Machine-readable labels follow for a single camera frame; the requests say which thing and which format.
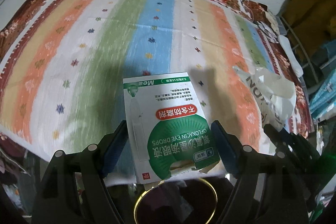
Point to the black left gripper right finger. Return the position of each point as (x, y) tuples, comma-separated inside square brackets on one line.
[(229, 149)]

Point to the striped colourful bed cloth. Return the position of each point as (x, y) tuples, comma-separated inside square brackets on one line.
[(169, 68)]

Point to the green white eye-drops box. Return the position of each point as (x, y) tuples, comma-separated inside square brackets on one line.
[(168, 130)]

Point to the white plastic wrapper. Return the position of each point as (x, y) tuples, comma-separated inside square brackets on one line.
[(275, 95)]

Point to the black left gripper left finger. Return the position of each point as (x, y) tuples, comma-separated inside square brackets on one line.
[(112, 146)]

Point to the yellow hanging garment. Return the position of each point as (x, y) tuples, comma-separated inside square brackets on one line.
[(313, 22)]

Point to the blue patterned fabric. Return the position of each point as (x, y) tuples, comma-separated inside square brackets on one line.
[(324, 97)]

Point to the black gold-rimmed trash bin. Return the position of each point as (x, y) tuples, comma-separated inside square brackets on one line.
[(185, 201)]

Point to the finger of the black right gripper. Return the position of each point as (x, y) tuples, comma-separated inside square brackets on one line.
[(275, 136)]

